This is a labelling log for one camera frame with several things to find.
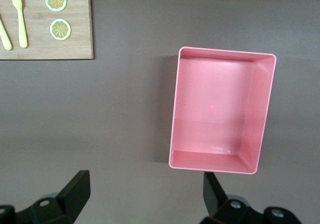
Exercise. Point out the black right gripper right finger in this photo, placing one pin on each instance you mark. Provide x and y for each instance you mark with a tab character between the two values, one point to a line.
215	199

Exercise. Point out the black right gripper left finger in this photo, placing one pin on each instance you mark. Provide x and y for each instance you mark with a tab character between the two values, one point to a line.
72	194

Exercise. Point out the pink plastic bin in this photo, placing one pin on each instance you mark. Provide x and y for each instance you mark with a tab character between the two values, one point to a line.
212	96

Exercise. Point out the wooden cutting board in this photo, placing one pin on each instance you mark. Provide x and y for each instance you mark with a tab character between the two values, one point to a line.
37	49

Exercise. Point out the lemon slice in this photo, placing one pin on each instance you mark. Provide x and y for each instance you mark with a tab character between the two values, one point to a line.
60	29
56	0

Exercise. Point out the yellow plastic knife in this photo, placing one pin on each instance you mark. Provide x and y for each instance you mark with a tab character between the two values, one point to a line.
5	43

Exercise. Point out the yellow plastic fork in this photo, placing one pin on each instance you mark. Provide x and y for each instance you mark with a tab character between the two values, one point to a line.
22	29

